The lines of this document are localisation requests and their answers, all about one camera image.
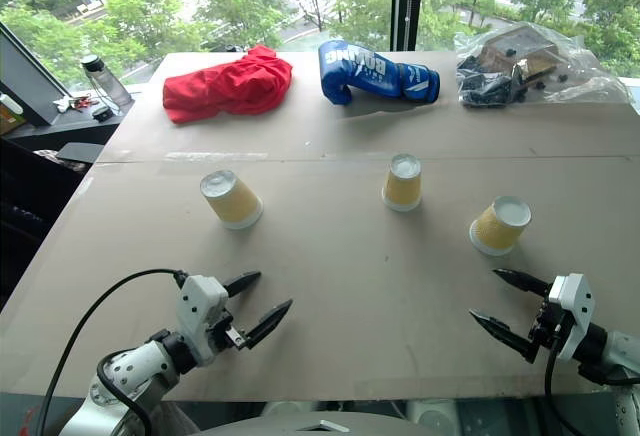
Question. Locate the black window frame post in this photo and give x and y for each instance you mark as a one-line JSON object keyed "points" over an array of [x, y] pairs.
{"points": [[407, 1]]}

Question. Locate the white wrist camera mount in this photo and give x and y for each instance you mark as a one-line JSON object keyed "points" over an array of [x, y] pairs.
{"points": [[575, 301], [200, 301]]}

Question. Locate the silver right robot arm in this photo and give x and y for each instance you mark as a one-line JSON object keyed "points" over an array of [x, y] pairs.
{"points": [[620, 351]]}

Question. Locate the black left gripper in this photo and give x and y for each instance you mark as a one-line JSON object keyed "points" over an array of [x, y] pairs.
{"points": [[224, 328]]}

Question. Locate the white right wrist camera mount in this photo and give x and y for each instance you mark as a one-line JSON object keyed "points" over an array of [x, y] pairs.
{"points": [[575, 301]]}

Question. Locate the small black desk object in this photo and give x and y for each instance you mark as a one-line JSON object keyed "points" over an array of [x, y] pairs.
{"points": [[101, 112]]}

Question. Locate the blue boxing glove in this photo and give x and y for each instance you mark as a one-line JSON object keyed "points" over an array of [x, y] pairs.
{"points": [[360, 73]]}

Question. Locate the brown cardboard sheet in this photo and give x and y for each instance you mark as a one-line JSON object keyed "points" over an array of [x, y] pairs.
{"points": [[325, 131], [350, 266]]}

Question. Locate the black chair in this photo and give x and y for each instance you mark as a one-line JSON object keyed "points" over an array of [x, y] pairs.
{"points": [[30, 196]]}

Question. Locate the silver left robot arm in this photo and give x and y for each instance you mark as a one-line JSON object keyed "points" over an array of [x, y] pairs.
{"points": [[135, 366]]}

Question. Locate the clear water bottle black lid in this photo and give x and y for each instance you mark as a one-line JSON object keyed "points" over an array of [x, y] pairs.
{"points": [[107, 86]]}

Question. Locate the red and white key bunch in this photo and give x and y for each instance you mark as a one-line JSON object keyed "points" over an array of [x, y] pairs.
{"points": [[75, 102]]}

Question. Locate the yellow ribbed paper cup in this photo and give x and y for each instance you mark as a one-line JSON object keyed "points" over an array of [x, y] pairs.
{"points": [[232, 203], [401, 188], [497, 228]]}

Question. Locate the black side desk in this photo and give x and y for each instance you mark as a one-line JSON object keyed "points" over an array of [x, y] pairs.
{"points": [[60, 126]]}

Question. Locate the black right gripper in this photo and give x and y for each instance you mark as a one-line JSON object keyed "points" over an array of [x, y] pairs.
{"points": [[550, 326]]}

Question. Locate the dark monitor panel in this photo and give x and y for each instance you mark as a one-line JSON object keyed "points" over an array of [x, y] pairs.
{"points": [[25, 81]]}

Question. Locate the red cloth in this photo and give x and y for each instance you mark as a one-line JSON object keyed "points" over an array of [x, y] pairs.
{"points": [[230, 86]]}

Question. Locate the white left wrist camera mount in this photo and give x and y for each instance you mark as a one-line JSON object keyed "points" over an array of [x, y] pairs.
{"points": [[200, 301]]}

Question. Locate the clear plastic bag of parts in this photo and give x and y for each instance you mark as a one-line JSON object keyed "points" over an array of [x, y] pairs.
{"points": [[520, 63]]}

